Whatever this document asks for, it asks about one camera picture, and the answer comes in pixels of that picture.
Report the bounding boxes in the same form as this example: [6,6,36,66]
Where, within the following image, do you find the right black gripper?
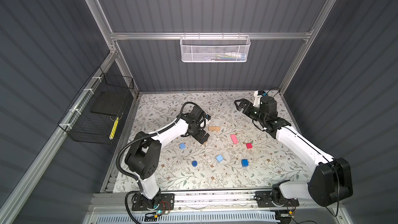
[235,99,265,124]

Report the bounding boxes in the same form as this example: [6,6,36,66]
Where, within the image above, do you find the natural wood plank block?
[208,126,221,132]

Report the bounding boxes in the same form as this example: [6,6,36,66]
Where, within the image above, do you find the blue cube block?
[241,159,249,168]

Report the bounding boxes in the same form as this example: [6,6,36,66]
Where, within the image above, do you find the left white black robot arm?
[117,102,211,201]

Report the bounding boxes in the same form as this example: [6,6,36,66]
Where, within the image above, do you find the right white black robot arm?
[234,91,353,207]

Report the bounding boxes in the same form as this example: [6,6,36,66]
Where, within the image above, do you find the pink rectangular block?
[230,134,239,144]

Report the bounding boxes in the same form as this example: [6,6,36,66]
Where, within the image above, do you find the light blue square block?
[216,155,224,163]

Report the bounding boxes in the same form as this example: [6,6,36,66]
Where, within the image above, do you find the floral patterned table mat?
[130,91,310,191]

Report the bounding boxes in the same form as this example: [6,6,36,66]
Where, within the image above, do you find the markers in white basket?
[205,52,247,62]

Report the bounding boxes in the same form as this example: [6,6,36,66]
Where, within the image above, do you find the yellow marker in basket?
[109,117,119,140]

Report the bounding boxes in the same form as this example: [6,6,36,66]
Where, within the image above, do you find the black pad in basket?
[90,92,127,117]

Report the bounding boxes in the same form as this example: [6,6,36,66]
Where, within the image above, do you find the left black corrugated cable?
[115,101,200,181]

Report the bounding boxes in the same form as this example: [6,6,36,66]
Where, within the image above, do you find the white wire mesh basket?
[179,34,251,63]

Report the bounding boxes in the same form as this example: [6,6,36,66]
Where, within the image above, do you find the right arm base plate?
[254,190,300,207]

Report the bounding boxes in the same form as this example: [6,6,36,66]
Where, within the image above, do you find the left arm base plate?
[131,193,175,211]

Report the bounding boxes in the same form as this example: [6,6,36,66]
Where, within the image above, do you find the black wire basket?
[58,68,135,145]

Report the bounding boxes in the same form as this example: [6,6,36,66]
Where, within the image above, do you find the white ventilated cable duct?
[94,211,277,224]

